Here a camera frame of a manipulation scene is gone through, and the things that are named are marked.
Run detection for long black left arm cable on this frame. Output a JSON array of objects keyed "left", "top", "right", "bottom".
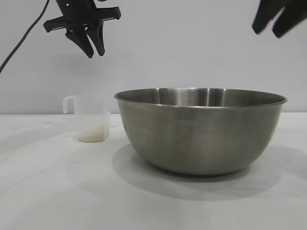
[{"left": 0, "top": 0, "right": 50, "bottom": 74}]

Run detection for stainless steel mixing bowl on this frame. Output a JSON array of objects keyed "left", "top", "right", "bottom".
[{"left": 114, "top": 87, "right": 288, "bottom": 177}]

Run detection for white tablecloth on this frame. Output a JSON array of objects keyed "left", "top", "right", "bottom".
[{"left": 0, "top": 112, "right": 307, "bottom": 230}]

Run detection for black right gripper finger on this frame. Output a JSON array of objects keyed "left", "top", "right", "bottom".
[
  {"left": 251, "top": 0, "right": 286, "bottom": 35},
  {"left": 272, "top": 0, "right": 307, "bottom": 39}
]

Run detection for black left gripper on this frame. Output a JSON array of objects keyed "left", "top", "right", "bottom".
[{"left": 43, "top": 0, "right": 121, "bottom": 59}]

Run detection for translucent plastic measuring cup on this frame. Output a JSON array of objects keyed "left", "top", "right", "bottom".
[{"left": 62, "top": 93, "right": 112, "bottom": 143}]

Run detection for white rice grains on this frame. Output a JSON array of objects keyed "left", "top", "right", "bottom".
[{"left": 77, "top": 125, "right": 109, "bottom": 143}]

